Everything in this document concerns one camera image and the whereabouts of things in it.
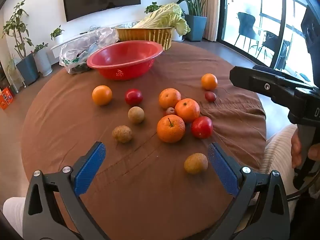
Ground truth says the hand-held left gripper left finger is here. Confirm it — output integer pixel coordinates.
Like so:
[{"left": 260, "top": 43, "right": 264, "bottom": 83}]
[{"left": 22, "top": 141, "right": 110, "bottom": 240}]

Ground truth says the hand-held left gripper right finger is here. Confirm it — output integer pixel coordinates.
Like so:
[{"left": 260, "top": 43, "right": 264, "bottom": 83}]
[{"left": 207, "top": 142, "right": 290, "bottom": 240}]

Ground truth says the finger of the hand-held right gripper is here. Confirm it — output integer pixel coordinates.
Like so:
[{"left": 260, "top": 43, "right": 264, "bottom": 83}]
[
  {"left": 252, "top": 65, "right": 313, "bottom": 89},
  {"left": 229, "top": 66, "right": 299, "bottom": 100}
]

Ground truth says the brown kiwi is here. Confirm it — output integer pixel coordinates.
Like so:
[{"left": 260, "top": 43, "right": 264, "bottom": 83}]
[
  {"left": 128, "top": 106, "right": 145, "bottom": 124},
  {"left": 112, "top": 125, "right": 133, "bottom": 144},
  {"left": 184, "top": 153, "right": 209, "bottom": 175}
]

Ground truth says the smooth orange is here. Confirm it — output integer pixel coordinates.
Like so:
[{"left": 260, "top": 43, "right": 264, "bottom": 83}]
[
  {"left": 92, "top": 85, "right": 113, "bottom": 106},
  {"left": 201, "top": 73, "right": 218, "bottom": 91}
]

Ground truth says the red tomato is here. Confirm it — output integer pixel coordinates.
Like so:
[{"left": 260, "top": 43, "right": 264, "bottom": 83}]
[
  {"left": 125, "top": 88, "right": 143, "bottom": 106},
  {"left": 191, "top": 116, "right": 214, "bottom": 139}
]

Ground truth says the orange mandarin with stem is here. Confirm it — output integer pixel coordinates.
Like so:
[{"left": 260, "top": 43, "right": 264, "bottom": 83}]
[{"left": 157, "top": 114, "right": 186, "bottom": 143}]

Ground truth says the red plastic colander basket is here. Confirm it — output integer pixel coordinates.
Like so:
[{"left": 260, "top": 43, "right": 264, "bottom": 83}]
[{"left": 86, "top": 40, "right": 164, "bottom": 81}]

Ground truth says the person's right hand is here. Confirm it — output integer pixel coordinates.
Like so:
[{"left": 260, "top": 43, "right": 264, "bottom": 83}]
[{"left": 291, "top": 127, "right": 304, "bottom": 168}]

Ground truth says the dark patio chair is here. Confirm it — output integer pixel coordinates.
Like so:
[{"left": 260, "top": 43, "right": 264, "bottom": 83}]
[
  {"left": 256, "top": 31, "right": 292, "bottom": 67},
  {"left": 236, "top": 12, "right": 262, "bottom": 52}
]

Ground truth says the sliding glass door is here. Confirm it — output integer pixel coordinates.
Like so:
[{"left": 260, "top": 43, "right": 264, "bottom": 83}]
[{"left": 220, "top": 0, "right": 320, "bottom": 85}]

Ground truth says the teal square plant pot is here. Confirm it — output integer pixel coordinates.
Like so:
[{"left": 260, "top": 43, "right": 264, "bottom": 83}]
[{"left": 184, "top": 14, "right": 208, "bottom": 42}]

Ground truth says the beige curtain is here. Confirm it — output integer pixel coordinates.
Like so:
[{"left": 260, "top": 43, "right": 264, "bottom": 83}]
[{"left": 202, "top": 0, "right": 227, "bottom": 42}]

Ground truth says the napa cabbage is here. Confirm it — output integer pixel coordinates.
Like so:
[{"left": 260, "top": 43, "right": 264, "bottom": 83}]
[{"left": 132, "top": 3, "right": 191, "bottom": 37}]

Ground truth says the gold ribbed basket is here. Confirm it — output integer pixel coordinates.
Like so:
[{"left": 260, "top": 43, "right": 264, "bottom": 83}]
[{"left": 114, "top": 26, "right": 174, "bottom": 51}]

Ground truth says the orange printed box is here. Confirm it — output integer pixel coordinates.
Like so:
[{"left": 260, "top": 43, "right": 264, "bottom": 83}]
[{"left": 0, "top": 86, "right": 15, "bottom": 110}]

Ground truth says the light grey plant pot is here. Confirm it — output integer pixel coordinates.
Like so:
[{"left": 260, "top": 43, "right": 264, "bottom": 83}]
[{"left": 33, "top": 49, "right": 53, "bottom": 77}]

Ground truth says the dark grey plant pot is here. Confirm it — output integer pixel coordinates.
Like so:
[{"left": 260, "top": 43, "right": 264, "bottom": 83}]
[{"left": 15, "top": 53, "right": 40, "bottom": 85}]

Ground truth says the clear plastic bag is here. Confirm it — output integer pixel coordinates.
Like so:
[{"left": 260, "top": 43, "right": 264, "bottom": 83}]
[{"left": 59, "top": 27, "right": 120, "bottom": 75}]

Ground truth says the bushy green houseplant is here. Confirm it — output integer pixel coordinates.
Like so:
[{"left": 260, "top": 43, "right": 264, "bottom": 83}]
[{"left": 144, "top": 2, "right": 163, "bottom": 14}]

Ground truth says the small green houseplant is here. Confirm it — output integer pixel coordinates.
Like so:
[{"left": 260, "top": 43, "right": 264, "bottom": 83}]
[
  {"left": 34, "top": 42, "right": 49, "bottom": 54},
  {"left": 50, "top": 25, "right": 65, "bottom": 40}
]

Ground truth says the tall leafy houseplant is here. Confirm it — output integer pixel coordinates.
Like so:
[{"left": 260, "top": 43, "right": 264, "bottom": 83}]
[{"left": 2, "top": 0, "right": 34, "bottom": 59}]

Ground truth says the black cable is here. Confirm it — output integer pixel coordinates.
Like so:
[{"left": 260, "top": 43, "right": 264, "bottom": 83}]
[{"left": 286, "top": 185, "right": 313, "bottom": 202}]

